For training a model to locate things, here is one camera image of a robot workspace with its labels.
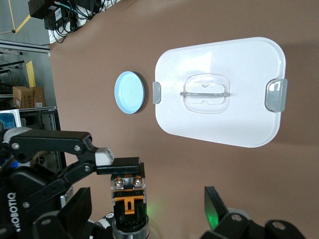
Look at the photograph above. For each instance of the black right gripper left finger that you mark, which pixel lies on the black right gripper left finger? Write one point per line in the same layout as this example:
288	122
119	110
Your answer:
72	219

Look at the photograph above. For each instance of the aluminium shelf frame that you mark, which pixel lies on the aluminium shelf frame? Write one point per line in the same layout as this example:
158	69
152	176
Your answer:
37	110

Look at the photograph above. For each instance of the grey aluminium rail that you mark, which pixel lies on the grey aluminium rail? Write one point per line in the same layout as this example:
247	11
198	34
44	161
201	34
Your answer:
25	47

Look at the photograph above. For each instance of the yellow upright board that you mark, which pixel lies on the yellow upright board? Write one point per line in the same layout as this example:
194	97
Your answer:
30	73

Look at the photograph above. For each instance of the light blue plate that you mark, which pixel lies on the light blue plate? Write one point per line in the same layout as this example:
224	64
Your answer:
129	92

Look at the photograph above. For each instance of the blue white carton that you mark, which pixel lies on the blue white carton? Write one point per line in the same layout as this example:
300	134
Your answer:
10	119

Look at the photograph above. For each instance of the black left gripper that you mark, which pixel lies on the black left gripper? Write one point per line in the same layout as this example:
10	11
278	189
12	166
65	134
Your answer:
15	189

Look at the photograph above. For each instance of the black power adapter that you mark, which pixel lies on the black power adapter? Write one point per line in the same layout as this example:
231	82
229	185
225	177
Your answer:
53	17

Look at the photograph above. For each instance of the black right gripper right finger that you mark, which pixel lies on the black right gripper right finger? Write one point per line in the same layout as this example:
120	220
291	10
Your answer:
231	226

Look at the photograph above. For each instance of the white lidded storage box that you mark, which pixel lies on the white lidded storage box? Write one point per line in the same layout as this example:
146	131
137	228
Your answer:
219	119

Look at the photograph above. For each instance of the brown cardboard box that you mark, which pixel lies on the brown cardboard box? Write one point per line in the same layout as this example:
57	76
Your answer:
38	97
22	98

